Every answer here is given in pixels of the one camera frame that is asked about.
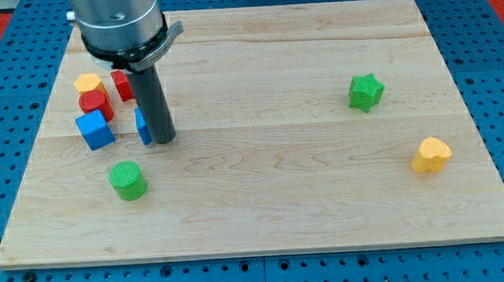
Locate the yellow hexagon block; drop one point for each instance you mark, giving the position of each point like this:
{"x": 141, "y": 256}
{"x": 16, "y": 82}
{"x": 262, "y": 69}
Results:
{"x": 89, "y": 82}

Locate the green star block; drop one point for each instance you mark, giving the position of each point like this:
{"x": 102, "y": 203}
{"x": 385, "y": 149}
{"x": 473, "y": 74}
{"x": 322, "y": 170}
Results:
{"x": 365, "y": 92}

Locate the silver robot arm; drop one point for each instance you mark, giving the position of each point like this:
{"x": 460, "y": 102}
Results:
{"x": 124, "y": 34}

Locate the green cylinder block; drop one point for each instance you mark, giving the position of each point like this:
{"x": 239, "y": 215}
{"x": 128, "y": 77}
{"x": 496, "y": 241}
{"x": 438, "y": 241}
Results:
{"x": 127, "y": 180}

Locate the red cylinder block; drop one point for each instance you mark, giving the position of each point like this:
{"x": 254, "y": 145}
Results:
{"x": 96, "y": 100}

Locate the yellow heart block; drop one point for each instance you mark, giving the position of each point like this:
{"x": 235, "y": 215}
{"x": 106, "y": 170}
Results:
{"x": 432, "y": 156}

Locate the blue cube block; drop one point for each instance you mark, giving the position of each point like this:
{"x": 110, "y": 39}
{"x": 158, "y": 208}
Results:
{"x": 95, "y": 130}

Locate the wooden board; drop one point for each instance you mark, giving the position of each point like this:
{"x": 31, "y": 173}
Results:
{"x": 268, "y": 158}

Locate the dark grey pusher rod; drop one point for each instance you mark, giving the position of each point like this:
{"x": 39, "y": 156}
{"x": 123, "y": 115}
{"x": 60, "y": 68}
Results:
{"x": 149, "y": 96}

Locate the blue triangle block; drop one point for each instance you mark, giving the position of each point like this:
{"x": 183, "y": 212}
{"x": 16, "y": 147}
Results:
{"x": 142, "y": 127}

